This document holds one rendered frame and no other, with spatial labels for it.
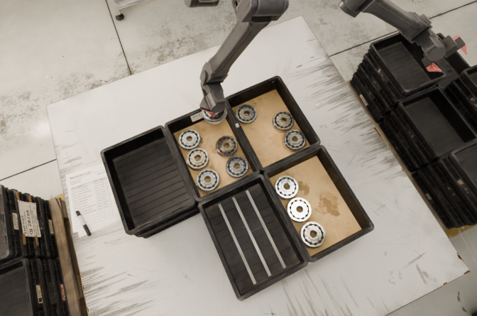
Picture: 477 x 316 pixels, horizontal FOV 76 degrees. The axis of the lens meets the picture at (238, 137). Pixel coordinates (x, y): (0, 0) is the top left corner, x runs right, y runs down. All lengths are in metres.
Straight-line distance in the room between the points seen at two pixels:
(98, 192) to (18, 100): 1.63
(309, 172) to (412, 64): 1.21
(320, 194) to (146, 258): 0.84
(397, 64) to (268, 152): 1.21
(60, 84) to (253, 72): 1.79
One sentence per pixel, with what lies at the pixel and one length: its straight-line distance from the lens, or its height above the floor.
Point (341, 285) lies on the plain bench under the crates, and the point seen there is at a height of 0.70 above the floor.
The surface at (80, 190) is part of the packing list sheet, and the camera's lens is 1.73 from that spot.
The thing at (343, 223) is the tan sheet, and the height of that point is 0.83.
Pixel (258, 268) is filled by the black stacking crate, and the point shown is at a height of 0.83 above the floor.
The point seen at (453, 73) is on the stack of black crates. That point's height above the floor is 0.27.
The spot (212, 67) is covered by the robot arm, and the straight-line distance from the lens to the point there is 1.02.
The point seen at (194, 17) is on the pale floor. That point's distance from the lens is 3.08.
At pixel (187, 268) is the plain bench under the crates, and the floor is 0.70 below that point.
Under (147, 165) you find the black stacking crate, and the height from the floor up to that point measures 0.83.
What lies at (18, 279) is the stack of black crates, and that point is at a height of 0.38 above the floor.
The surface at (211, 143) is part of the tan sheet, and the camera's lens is 1.47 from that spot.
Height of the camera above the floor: 2.19
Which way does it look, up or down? 67 degrees down
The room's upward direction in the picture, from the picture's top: 3 degrees counter-clockwise
